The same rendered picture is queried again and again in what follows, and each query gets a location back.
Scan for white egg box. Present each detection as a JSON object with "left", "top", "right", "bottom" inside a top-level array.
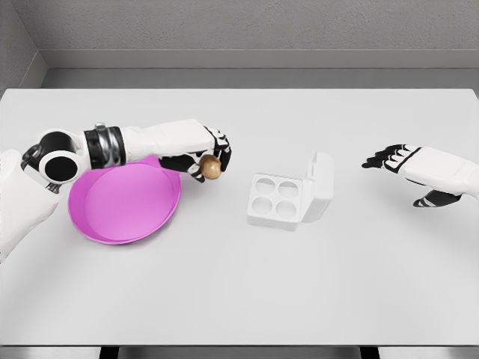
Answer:
[{"left": 246, "top": 150, "right": 335, "bottom": 232}]

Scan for pink round plate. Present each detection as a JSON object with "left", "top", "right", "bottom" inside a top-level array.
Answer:
[{"left": 67, "top": 154, "right": 183, "bottom": 245}]

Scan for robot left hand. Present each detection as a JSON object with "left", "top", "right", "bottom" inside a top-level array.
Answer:
[{"left": 158, "top": 118, "right": 233, "bottom": 183}]

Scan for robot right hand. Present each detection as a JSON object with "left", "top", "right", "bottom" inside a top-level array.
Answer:
[{"left": 361, "top": 144, "right": 469, "bottom": 208}]

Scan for brown egg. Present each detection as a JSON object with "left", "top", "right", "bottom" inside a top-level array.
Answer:
[{"left": 198, "top": 154, "right": 223, "bottom": 182}]

